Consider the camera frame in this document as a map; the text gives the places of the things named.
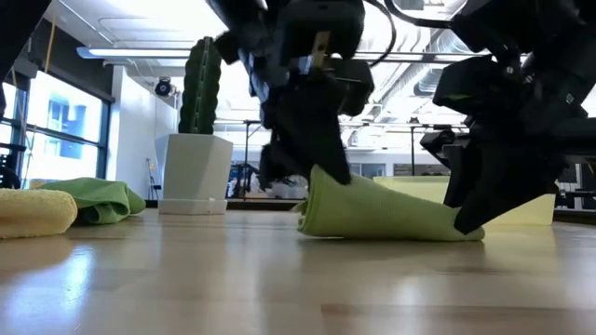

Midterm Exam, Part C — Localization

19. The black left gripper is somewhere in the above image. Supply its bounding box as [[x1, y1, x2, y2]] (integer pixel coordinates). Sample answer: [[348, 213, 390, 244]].
[[207, 0, 366, 190]]

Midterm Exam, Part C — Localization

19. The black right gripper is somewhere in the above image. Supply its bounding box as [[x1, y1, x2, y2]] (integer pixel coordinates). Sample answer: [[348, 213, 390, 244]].
[[420, 55, 596, 235]]

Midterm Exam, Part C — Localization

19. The green microfiber towel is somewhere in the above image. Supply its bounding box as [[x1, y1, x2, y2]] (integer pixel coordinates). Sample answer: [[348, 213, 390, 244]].
[[36, 177, 147, 226], [291, 165, 485, 243]]

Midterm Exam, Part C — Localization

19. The yellow microfiber towel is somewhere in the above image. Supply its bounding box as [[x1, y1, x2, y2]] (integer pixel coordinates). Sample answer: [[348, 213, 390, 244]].
[[0, 188, 79, 241]]

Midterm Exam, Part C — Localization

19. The yellow translucent plastic basket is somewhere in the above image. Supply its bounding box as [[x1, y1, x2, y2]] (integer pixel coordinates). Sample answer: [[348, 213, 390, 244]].
[[372, 175, 558, 227]]

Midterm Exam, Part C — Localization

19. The black computer monitor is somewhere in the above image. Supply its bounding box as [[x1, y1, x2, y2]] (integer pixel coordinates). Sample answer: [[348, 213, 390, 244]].
[[579, 162, 596, 210], [557, 163, 578, 183]]

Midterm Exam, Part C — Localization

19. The white faceted plant pot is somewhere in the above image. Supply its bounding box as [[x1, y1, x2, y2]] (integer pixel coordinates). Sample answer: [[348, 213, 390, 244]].
[[156, 133, 234, 216]]

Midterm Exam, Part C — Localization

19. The green cactus plant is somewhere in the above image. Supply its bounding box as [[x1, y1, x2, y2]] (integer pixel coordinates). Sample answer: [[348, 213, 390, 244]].
[[178, 36, 224, 136]]

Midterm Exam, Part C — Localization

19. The ceiling light strip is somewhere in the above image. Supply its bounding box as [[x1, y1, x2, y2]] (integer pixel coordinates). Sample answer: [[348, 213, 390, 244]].
[[76, 46, 192, 60]]

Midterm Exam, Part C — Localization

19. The large glass window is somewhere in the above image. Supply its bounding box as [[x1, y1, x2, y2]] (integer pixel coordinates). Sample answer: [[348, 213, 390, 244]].
[[0, 69, 113, 190]]

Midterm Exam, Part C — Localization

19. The black aluminium table frame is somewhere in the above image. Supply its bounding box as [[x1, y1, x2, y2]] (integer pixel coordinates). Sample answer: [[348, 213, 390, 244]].
[[144, 198, 596, 225]]

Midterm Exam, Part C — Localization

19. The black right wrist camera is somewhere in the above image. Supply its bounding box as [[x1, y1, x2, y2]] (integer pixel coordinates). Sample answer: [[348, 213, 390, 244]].
[[432, 58, 481, 115]]

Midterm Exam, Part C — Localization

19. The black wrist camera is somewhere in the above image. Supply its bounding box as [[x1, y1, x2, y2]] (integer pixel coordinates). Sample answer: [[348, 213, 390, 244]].
[[325, 58, 375, 117], [432, 58, 481, 115]]

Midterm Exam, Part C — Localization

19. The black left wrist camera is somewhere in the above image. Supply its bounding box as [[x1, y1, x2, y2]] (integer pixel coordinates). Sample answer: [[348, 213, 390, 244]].
[[325, 58, 375, 117]]

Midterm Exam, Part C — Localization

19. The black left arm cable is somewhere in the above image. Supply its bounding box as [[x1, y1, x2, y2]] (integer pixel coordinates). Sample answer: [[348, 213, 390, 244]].
[[365, 0, 398, 66]]

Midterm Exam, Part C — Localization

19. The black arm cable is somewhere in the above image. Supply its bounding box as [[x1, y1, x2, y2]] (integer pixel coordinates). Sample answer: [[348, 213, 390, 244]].
[[365, 0, 398, 66], [384, 0, 455, 30]]

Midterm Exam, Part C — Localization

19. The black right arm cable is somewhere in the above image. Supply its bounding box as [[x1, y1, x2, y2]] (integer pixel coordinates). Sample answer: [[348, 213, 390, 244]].
[[384, 0, 455, 30]]

